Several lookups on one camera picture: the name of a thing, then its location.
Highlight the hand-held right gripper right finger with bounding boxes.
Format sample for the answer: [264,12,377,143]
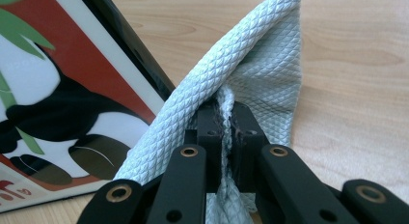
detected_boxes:
[230,102,270,193]

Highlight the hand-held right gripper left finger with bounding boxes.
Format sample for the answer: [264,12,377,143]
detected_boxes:
[184,102,224,193]

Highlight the light blue cleaning cloth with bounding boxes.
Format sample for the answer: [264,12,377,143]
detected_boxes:
[114,0,303,224]

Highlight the panda sign board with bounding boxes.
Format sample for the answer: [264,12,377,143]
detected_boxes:
[0,0,177,214]

